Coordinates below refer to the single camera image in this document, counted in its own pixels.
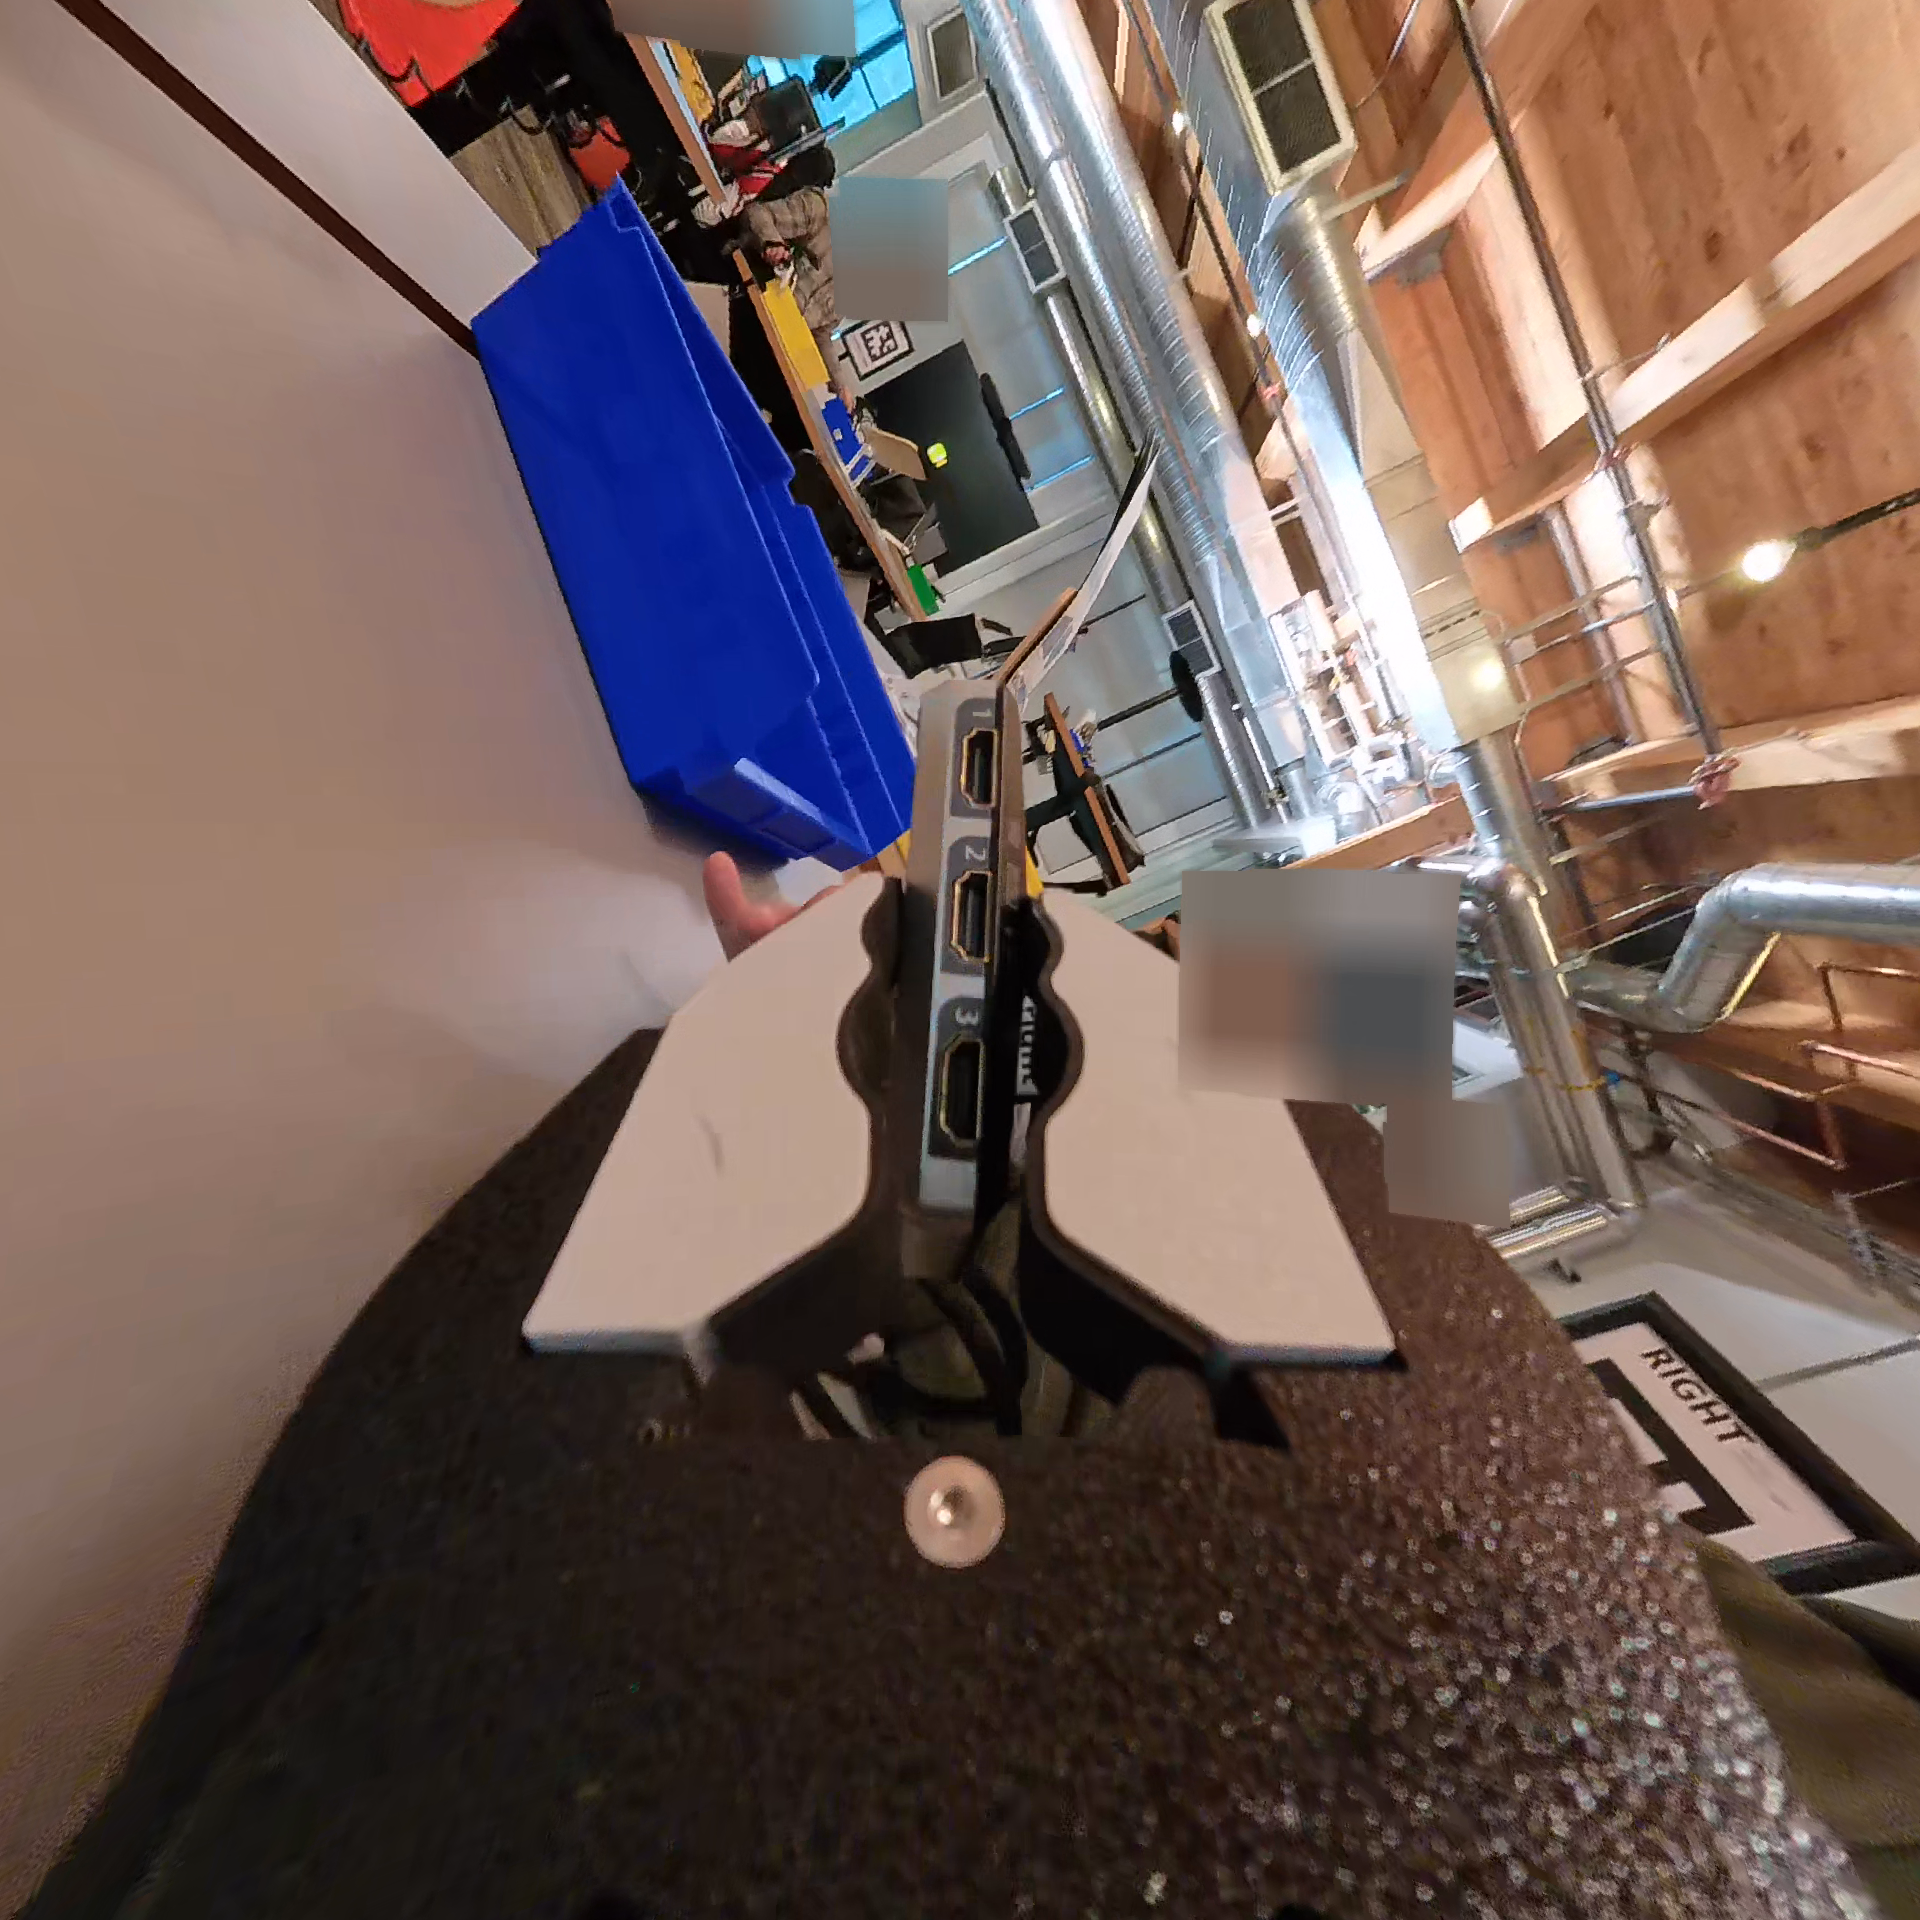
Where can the black cabinet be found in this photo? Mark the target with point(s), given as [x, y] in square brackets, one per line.
[945, 452]

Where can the blue plastic bin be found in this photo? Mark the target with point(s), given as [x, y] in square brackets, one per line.
[662, 525]

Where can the large silver air duct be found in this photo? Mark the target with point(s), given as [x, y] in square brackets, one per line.
[1319, 285]

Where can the white table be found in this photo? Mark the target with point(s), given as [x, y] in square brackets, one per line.
[375, 165]

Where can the person's left hand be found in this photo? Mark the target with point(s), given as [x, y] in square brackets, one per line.
[743, 908]

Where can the black white marker sign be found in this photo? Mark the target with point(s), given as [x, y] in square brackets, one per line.
[878, 346]

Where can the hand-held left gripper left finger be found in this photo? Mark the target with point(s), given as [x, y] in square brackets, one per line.
[720, 1171]

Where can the grey port switch box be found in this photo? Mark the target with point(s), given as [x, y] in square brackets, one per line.
[934, 901]

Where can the small brown table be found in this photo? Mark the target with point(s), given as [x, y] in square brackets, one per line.
[1088, 780]

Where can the bright ceiling lamp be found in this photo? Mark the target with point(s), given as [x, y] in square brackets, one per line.
[1767, 562]

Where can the silver pipe elbow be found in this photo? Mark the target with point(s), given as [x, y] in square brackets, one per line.
[1741, 916]

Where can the orange red object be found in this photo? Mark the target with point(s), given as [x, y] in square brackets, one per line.
[421, 44]

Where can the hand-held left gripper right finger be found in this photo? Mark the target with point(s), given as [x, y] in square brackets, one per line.
[1200, 1184]

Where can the white ceiling vent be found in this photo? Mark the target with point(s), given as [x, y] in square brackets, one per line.
[1284, 91]

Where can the long wooden table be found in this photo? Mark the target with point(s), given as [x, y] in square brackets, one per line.
[797, 346]

